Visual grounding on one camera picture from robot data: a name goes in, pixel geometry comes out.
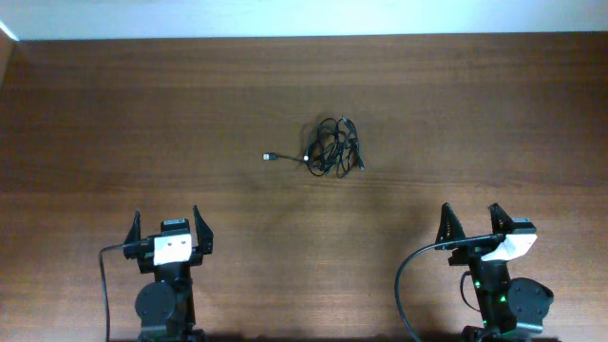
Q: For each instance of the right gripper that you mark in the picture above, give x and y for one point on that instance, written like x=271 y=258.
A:
x=468 y=254

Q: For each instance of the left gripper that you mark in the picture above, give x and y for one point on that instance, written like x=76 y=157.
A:
x=143 y=261

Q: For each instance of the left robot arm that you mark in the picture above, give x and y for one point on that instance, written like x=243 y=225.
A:
x=165 y=306

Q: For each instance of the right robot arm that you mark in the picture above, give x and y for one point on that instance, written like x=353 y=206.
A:
x=512 y=309

